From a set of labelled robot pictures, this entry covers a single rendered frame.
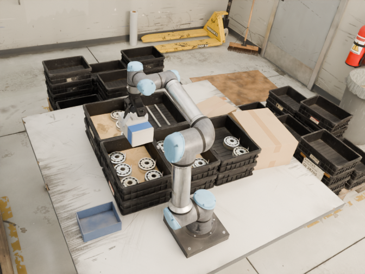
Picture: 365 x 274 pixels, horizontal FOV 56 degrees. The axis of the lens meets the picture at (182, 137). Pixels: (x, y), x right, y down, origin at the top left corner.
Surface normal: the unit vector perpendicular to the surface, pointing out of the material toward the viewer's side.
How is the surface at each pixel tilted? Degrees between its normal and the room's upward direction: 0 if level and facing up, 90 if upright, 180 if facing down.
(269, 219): 0
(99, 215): 0
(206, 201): 7
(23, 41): 90
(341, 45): 90
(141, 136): 90
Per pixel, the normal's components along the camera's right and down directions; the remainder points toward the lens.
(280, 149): 0.33, 0.62
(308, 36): -0.86, 0.25
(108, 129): 0.11, -0.77
